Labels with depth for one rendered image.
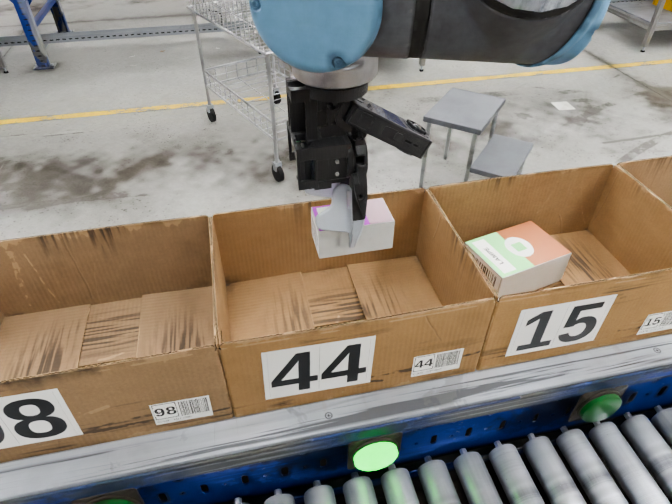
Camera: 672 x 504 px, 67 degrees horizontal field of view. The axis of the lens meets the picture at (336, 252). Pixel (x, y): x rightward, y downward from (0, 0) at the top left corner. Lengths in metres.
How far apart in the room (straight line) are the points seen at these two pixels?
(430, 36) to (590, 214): 0.86
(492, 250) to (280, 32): 0.69
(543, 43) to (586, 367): 0.63
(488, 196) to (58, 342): 0.81
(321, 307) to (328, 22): 0.64
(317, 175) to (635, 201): 0.70
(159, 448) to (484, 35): 0.66
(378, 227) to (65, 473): 0.54
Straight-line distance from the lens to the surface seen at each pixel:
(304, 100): 0.55
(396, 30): 0.38
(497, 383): 0.85
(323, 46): 0.37
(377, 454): 0.82
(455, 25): 0.38
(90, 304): 1.03
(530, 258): 0.98
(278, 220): 0.90
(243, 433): 0.78
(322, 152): 0.56
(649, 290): 0.92
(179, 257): 0.94
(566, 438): 1.02
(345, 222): 0.61
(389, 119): 0.58
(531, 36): 0.38
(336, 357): 0.73
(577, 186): 1.12
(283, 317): 0.91
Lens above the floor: 1.56
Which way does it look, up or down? 41 degrees down
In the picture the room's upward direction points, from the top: straight up
